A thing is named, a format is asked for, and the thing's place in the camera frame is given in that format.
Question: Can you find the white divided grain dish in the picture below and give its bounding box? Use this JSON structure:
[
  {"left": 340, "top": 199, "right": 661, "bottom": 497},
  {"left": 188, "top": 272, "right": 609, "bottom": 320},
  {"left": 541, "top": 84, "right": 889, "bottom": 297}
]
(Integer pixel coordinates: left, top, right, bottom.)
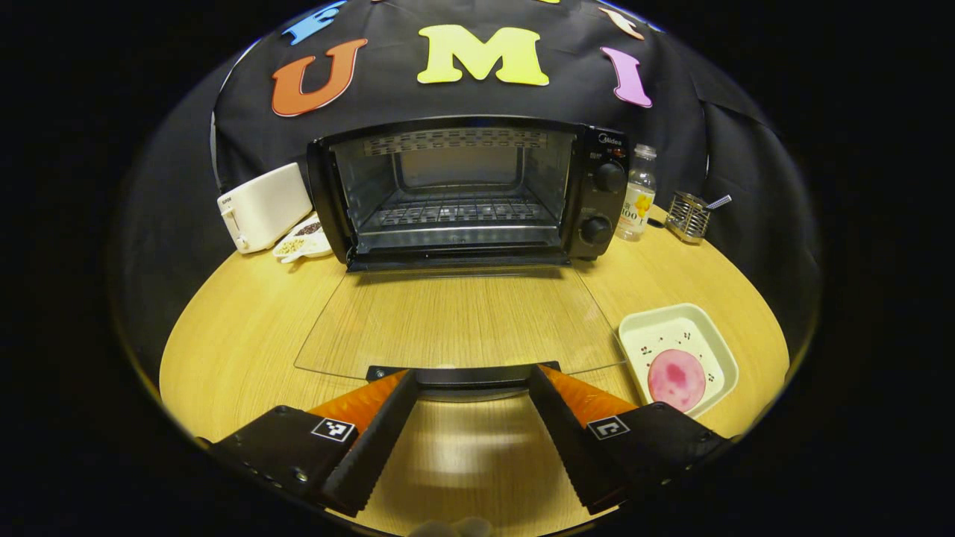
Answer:
[{"left": 272, "top": 213, "right": 334, "bottom": 264}]

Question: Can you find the pink round food slice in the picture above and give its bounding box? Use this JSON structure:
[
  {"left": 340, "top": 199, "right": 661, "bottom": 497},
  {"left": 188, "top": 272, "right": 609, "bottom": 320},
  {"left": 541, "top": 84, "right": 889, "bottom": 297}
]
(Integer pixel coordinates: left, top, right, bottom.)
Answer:
[{"left": 648, "top": 349, "right": 707, "bottom": 413}]

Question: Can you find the black backdrop cloth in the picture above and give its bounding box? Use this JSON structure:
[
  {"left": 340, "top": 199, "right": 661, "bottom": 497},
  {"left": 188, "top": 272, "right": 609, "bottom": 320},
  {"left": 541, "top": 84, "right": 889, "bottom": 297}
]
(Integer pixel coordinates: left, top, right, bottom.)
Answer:
[{"left": 119, "top": 0, "right": 821, "bottom": 359}]

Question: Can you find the wire mesh holder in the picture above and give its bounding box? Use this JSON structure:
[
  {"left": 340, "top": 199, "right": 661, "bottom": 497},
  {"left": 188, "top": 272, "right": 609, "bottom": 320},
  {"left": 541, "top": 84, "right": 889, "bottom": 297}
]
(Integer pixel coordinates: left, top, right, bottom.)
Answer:
[{"left": 664, "top": 191, "right": 711, "bottom": 245}]

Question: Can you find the metal oven rack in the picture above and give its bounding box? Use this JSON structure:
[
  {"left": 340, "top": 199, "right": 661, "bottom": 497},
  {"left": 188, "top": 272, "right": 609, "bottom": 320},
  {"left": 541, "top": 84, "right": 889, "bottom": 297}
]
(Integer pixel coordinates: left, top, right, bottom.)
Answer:
[{"left": 366, "top": 195, "right": 560, "bottom": 230}]

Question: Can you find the white toaster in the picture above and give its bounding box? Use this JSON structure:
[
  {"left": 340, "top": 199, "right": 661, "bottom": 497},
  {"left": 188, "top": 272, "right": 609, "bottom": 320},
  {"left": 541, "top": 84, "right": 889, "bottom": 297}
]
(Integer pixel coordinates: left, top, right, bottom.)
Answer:
[{"left": 217, "top": 163, "right": 314, "bottom": 254}]

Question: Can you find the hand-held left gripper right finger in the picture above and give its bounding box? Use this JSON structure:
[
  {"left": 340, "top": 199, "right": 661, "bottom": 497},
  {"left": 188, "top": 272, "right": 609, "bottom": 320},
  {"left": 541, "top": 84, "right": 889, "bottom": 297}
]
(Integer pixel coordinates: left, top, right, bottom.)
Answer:
[{"left": 527, "top": 364, "right": 732, "bottom": 515}]

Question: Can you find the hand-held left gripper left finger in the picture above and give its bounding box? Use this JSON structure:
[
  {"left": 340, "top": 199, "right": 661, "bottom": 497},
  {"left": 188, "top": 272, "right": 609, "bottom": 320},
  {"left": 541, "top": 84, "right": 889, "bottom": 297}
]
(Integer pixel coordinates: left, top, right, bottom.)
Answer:
[{"left": 211, "top": 368, "right": 420, "bottom": 518}]

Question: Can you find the white square plate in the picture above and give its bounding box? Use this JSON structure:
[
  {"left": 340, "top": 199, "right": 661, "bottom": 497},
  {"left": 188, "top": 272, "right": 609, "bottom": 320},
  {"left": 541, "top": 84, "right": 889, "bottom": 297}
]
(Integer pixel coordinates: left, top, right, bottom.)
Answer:
[{"left": 618, "top": 303, "right": 739, "bottom": 418}]

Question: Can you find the black electric oven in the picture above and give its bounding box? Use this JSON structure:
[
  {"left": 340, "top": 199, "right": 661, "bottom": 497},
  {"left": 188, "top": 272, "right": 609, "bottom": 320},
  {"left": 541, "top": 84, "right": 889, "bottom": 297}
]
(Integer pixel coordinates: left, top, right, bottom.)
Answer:
[{"left": 293, "top": 114, "right": 631, "bottom": 403}]

